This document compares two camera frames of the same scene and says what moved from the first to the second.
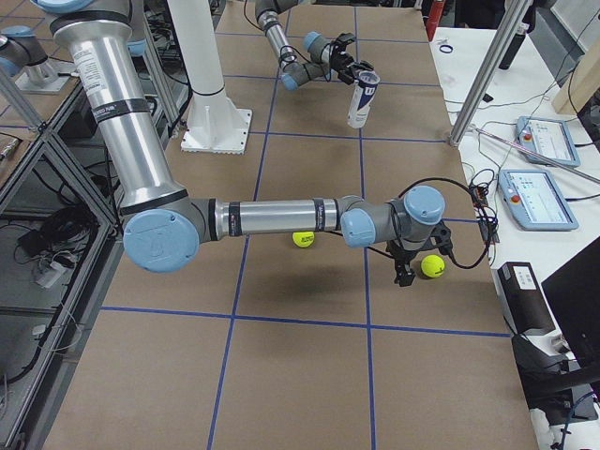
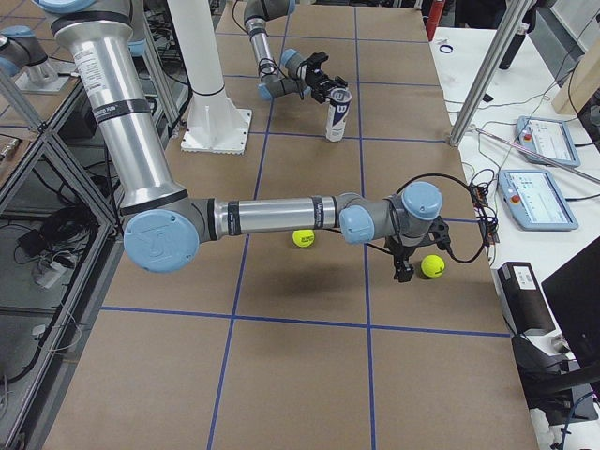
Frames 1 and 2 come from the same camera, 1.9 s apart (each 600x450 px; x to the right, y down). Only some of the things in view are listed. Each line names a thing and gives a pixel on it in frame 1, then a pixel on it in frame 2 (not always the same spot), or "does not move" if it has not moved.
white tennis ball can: x=365 y=89 to x=340 y=98
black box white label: x=522 y=300 does not move
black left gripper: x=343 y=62 to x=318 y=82
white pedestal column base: x=214 y=124 does not move
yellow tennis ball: x=303 y=239 does not move
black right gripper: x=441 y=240 does not move
